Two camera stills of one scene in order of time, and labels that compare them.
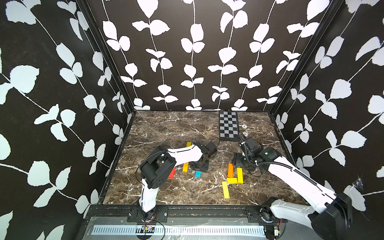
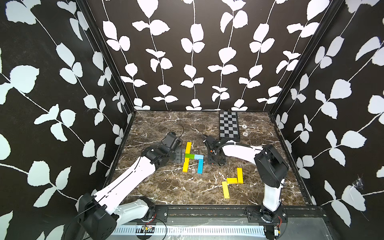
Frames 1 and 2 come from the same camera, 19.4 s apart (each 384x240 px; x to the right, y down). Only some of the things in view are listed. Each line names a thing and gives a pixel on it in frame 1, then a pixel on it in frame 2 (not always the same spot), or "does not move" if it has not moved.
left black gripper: (193, 166) → (180, 153)
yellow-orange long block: (185, 167) does not move
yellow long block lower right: (225, 190) does not move
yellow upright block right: (240, 175) does not move
